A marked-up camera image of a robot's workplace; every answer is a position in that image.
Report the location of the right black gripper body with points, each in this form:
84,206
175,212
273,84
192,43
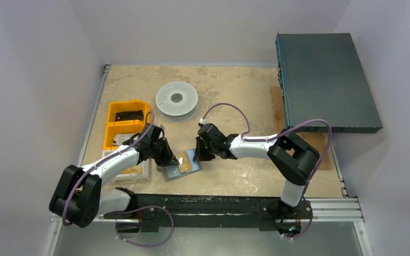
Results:
202,145

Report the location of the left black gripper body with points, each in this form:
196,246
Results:
163,151

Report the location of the gold mirror stripe card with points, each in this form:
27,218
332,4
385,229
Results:
185,163

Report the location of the grey card holder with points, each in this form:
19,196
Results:
172,172

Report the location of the white filament spool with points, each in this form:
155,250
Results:
177,101

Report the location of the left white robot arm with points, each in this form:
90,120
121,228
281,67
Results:
77,199

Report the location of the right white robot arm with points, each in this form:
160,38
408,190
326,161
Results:
295,159

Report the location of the gold card in bin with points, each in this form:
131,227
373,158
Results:
136,170

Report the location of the white cards in yellow bin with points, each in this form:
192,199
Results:
119,139

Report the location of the yellow plastic bin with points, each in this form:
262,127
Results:
112,127

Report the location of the clear plastic bin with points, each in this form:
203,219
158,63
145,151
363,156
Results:
123,165

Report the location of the black item in bin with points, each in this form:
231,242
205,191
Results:
129,116

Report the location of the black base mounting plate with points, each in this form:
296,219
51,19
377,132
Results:
154,211

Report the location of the brown wooden board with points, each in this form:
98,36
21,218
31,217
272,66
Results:
317,140

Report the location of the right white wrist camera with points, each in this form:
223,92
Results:
202,122

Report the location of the dark grey network switch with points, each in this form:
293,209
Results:
321,77

